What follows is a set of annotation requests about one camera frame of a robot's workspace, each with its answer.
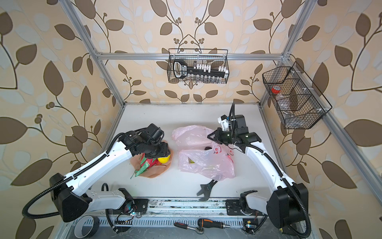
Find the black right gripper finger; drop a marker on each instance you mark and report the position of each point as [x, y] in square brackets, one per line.
[215, 134]
[216, 140]

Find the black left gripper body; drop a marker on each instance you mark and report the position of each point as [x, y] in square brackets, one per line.
[156, 150]

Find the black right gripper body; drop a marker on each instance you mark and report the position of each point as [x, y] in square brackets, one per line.
[231, 136]

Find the yellow lemon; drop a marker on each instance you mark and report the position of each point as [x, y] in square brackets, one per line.
[163, 160]

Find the pink plastic bag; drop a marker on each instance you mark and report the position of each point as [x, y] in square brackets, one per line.
[200, 155]

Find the peach fruit plate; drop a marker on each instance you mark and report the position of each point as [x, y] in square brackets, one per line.
[158, 169]

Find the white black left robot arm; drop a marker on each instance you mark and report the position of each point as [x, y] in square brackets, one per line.
[72, 194]

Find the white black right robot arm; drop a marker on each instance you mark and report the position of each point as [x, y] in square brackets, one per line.
[287, 205]

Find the red dragon fruit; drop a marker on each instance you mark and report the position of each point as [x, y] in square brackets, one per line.
[142, 164]

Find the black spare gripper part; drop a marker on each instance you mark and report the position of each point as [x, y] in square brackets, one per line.
[205, 190]

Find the red capped plastic bottle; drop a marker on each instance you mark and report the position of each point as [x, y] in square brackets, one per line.
[276, 89]

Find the black socket set holder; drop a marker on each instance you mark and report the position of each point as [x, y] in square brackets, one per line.
[181, 70]

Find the orange black screwdriver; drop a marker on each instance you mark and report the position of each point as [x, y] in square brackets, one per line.
[207, 223]

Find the black ratchet wrench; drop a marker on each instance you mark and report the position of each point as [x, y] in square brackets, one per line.
[198, 230]

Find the black tape roll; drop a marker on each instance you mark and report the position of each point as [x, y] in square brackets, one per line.
[86, 227]

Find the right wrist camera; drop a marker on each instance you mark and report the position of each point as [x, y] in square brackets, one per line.
[224, 122]

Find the black wire basket right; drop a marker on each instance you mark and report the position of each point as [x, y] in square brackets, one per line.
[301, 103]

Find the black wire basket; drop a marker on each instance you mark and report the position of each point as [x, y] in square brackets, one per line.
[215, 57]
[301, 103]

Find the black wire basket centre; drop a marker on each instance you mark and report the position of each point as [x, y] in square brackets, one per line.
[215, 57]

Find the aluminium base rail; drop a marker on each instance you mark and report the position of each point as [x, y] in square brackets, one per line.
[155, 218]

